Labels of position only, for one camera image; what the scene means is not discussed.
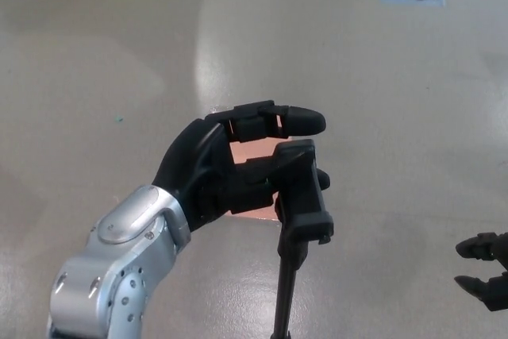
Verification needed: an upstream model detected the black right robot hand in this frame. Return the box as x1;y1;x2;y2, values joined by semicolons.
453;231;508;312

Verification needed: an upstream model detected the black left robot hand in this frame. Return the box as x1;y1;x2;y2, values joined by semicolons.
152;98;333;233

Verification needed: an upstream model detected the black phone stand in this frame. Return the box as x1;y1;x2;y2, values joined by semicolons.
269;138;335;339

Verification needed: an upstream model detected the pink floor marking patch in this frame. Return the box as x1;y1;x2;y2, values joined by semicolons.
209;105;294;222

